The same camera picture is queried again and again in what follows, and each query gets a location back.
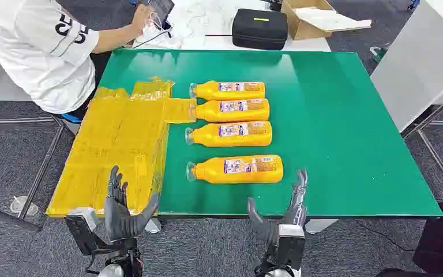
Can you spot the green and white object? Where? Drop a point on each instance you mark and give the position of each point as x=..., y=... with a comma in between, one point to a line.
x=378, y=53

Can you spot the white table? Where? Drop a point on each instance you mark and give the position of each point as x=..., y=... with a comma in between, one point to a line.
x=202, y=23

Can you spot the white flat board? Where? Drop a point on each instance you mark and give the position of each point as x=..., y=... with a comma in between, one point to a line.
x=332, y=19

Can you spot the dark tablet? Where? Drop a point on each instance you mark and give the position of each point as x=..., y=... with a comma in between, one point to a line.
x=164, y=7

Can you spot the pale grey table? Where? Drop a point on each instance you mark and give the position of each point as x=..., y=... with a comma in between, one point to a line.
x=424, y=57

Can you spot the green table mat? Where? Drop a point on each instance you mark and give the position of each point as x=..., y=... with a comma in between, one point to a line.
x=332, y=133

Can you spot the white table foot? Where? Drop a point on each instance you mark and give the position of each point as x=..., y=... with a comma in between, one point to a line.
x=153, y=225
x=319, y=225

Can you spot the yellow plastic sheet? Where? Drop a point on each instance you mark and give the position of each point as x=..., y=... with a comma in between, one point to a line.
x=114, y=145

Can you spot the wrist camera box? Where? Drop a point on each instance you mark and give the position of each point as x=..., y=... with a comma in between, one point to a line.
x=82, y=225
x=291, y=244

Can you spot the thin black pen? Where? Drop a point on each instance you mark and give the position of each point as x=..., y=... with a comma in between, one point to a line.
x=218, y=35

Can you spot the orange drink bottle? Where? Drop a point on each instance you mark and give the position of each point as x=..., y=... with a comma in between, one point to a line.
x=208, y=135
x=212, y=171
x=210, y=111
x=210, y=91

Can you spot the metal table frame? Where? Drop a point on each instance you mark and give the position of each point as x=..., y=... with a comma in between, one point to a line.
x=42, y=168
x=435, y=153

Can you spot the blue stool edge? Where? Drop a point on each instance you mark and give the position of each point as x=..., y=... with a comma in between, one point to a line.
x=71, y=118

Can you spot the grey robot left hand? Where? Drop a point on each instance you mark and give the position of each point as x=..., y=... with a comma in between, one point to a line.
x=120, y=223

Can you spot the person's right hand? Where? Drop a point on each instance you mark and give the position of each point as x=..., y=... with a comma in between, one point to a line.
x=143, y=19

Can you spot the clear round floor disc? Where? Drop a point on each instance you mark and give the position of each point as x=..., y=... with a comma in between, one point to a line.
x=22, y=204

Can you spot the small black device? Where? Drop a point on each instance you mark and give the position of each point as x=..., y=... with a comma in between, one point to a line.
x=274, y=4

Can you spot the person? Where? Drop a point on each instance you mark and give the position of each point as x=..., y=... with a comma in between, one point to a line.
x=34, y=49

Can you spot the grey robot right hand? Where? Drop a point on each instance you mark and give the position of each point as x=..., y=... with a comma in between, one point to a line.
x=298, y=198

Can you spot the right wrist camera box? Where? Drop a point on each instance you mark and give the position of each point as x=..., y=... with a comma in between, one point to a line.
x=291, y=244

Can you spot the black zip case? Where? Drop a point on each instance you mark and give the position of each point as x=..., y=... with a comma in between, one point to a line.
x=259, y=28

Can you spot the brown cardboard box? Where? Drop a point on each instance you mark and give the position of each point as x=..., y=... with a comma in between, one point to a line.
x=300, y=28

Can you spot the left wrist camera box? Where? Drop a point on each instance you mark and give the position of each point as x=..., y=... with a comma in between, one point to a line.
x=82, y=225

